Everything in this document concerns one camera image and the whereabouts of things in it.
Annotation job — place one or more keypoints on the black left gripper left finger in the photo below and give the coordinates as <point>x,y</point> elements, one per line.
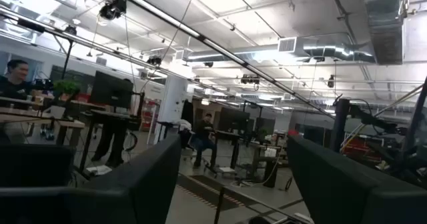
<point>133,197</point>

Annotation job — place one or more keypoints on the rectangular metal duct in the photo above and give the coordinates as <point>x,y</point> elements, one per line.
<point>385,27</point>

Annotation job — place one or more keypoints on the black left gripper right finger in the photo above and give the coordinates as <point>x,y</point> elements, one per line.
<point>333,197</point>

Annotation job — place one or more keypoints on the wooden desk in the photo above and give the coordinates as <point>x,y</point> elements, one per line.
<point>40,122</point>

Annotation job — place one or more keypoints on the overhead LED light bar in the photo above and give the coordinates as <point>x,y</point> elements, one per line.
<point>166,16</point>
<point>83,43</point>

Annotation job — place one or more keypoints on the small potted plant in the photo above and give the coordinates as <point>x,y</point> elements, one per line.
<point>66,86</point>

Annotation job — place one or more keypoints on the silver round ventilation duct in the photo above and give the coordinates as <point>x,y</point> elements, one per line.
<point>333,50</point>

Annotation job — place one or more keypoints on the striped floor rug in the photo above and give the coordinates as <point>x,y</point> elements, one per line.
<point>203,189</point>

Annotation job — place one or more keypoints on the person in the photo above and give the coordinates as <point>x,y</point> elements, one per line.
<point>13,87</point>
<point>115,144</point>
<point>204,140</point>

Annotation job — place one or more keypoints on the black standing desk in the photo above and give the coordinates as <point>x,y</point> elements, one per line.
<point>110,114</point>
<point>230,135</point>

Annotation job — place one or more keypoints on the black monitor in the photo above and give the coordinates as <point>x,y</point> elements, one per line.
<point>233,119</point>
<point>111,89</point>

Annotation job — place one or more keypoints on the black vertical pole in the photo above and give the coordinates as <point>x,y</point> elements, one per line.
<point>339,127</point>

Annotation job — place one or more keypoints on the red shelf unit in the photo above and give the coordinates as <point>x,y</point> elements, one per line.
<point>149,115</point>

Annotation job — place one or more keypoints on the black overhead camera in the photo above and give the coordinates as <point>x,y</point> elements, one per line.
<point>111,10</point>

